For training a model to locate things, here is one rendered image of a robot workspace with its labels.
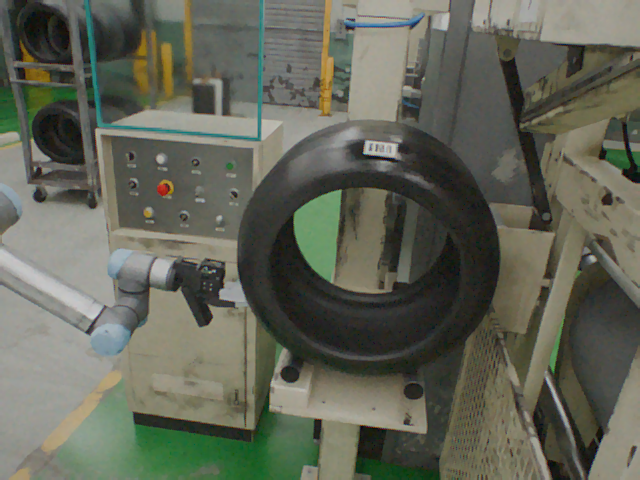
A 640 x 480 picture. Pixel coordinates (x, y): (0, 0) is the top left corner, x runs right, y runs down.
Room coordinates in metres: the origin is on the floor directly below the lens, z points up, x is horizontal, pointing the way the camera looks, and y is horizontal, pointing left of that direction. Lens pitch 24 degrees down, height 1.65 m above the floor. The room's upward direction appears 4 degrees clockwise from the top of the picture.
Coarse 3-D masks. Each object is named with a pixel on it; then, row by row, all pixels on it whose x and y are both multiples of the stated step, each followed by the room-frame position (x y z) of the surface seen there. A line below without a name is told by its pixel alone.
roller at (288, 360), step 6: (288, 354) 1.00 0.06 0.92; (288, 360) 0.97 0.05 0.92; (294, 360) 0.97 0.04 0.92; (300, 360) 0.98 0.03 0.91; (282, 366) 0.96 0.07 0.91; (288, 366) 0.95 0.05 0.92; (294, 366) 0.95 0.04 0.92; (300, 366) 0.97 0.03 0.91; (282, 372) 0.94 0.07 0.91; (288, 372) 0.94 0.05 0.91; (294, 372) 0.94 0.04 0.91; (282, 378) 0.94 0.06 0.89; (288, 378) 0.94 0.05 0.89; (294, 378) 0.94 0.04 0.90
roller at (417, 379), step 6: (408, 372) 0.96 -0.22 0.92; (414, 372) 0.96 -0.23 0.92; (420, 372) 0.97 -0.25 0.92; (408, 378) 0.94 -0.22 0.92; (414, 378) 0.94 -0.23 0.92; (420, 378) 0.94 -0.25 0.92; (408, 384) 0.92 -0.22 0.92; (414, 384) 0.92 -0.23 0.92; (420, 384) 0.92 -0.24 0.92; (408, 390) 0.92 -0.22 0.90; (414, 390) 0.91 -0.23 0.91; (420, 390) 0.91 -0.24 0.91; (408, 396) 0.92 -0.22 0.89; (414, 396) 0.91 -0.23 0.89; (420, 396) 0.91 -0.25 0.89
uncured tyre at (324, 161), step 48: (336, 144) 0.97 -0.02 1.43; (432, 144) 1.04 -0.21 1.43; (288, 192) 0.95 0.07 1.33; (432, 192) 0.92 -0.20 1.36; (480, 192) 0.97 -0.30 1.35; (240, 240) 0.98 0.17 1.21; (288, 240) 1.21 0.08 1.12; (480, 240) 0.91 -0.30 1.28; (288, 288) 1.18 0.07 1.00; (336, 288) 1.21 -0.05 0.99; (432, 288) 1.17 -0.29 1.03; (480, 288) 0.91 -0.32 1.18; (288, 336) 0.94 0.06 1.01; (336, 336) 1.10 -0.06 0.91; (384, 336) 1.10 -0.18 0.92; (432, 336) 0.91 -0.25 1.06
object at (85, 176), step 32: (0, 0) 4.15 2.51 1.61; (64, 0) 4.41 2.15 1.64; (32, 32) 4.45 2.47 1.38; (64, 32) 4.89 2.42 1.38; (32, 64) 4.13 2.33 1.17; (64, 64) 4.22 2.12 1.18; (32, 128) 4.26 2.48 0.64; (64, 128) 4.62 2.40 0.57; (96, 128) 4.23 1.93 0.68; (32, 160) 4.19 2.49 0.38; (64, 160) 4.20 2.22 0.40; (96, 160) 4.43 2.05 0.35; (96, 192) 4.17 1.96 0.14
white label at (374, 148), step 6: (366, 144) 0.95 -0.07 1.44; (372, 144) 0.95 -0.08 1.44; (378, 144) 0.95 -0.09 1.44; (384, 144) 0.95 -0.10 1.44; (390, 144) 0.95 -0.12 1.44; (396, 144) 0.96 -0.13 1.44; (366, 150) 0.93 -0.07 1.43; (372, 150) 0.94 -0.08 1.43; (378, 150) 0.94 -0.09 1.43; (384, 150) 0.94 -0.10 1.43; (390, 150) 0.94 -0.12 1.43; (396, 150) 0.94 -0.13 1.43; (390, 156) 0.92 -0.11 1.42; (396, 156) 0.92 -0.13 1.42
